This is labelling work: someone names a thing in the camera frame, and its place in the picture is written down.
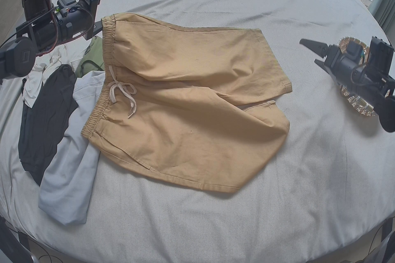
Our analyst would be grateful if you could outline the tan shorts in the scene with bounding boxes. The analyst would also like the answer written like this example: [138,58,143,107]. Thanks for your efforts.
[81,13,293,194]

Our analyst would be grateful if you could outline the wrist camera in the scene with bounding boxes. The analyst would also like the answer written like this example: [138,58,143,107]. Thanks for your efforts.
[57,0,81,17]
[347,42,365,64]

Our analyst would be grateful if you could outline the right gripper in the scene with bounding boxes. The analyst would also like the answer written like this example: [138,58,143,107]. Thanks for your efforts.
[299,38,356,88]

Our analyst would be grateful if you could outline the round woven basket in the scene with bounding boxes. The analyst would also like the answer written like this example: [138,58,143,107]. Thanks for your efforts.
[336,36,379,117]

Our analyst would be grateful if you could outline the green garment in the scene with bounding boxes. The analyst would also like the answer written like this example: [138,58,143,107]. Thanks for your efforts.
[76,36,106,79]

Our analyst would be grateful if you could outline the white garment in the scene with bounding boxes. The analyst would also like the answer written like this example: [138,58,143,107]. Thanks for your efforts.
[22,45,68,108]

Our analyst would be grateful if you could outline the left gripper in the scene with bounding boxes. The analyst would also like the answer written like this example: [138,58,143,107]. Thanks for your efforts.
[57,0,128,41]

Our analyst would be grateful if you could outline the black garment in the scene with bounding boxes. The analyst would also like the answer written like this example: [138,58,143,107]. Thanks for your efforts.
[18,64,78,187]

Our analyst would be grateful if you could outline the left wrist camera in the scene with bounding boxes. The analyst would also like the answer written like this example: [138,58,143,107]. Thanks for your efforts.
[57,0,81,17]

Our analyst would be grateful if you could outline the pale grey garment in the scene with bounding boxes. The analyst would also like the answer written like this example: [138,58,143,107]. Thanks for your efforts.
[38,70,107,225]

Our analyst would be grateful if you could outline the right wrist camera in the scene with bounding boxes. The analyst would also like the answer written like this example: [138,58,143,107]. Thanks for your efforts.
[347,42,365,64]

